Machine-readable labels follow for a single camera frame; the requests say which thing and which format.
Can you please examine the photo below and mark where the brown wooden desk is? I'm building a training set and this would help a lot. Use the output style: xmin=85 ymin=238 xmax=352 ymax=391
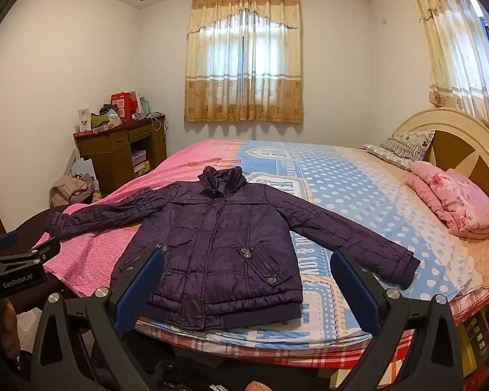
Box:
xmin=73 ymin=116 xmax=168 ymax=196

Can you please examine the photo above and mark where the red gift bag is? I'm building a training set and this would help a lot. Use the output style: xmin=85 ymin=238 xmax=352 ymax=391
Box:
xmin=111 ymin=92 xmax=138 ymax=122

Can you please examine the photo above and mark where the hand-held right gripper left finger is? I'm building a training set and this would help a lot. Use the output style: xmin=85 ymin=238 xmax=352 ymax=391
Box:
xmin=26 ymin=248 xmax=166 ymax=391

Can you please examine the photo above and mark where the purple quilted jacket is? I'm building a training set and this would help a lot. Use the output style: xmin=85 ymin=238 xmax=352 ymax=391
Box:
xmin=45 ymin=166 xmax=421 ymax=331

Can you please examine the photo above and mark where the flat red box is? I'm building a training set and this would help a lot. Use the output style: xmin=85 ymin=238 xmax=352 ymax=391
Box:
xmin=74 ymin=125 xmax=117 ymax=138

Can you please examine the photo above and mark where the white paper bag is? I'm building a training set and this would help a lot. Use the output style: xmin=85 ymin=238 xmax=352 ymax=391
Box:
xmin=70 ymin=157 xmax=96 ymax=186

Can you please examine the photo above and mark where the pile of beige clothes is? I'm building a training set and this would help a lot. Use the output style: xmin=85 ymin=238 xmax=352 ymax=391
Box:
xmin=50 ymin=175 xmax=102 ymax=208

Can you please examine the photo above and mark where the beige floral window curtain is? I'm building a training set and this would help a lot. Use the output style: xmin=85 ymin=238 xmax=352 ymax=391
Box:
xmin=184 ymin=0 xmax=304 ymax=124

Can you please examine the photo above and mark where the patterned grey pillow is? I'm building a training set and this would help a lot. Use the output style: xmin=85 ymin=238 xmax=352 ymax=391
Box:
xmin=363 ymin=129 xmax=437 ymax=170

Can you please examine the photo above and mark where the cream and brown headboard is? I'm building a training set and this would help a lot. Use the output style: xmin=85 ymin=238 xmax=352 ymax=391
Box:
xmin=393 ymin=108 xmax=489 ymax=229

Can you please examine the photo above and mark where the beige floral side curtain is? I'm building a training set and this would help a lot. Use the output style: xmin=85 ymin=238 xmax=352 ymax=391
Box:
xmin=405 ymin=0 xmax=489 ymax=139

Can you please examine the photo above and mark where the red plaid bed sheet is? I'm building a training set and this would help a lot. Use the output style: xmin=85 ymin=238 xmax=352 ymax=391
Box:
xmin=144 ymin=293 xmax=489 ymax=369

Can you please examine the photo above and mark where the pink folded quilt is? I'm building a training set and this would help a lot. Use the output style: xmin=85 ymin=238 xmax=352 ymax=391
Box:
xmin=405 ymin=161 xmax=489 ymax=239

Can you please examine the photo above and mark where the pink and blue printed bedspread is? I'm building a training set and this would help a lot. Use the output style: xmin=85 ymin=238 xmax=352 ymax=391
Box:
xmin=45 ymin=138 xmax=489 ymax=345

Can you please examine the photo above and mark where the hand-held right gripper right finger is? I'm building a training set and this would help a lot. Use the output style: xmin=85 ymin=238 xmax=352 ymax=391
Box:
xmin=330 ymin=248 xmax=465 ymax=391

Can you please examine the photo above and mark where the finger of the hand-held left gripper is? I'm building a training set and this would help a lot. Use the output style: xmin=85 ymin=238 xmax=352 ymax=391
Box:
xmin=0 ymin=236 xmax=62 ymax=271
xmin=0 ymin=230 xmax=20 ymax=262

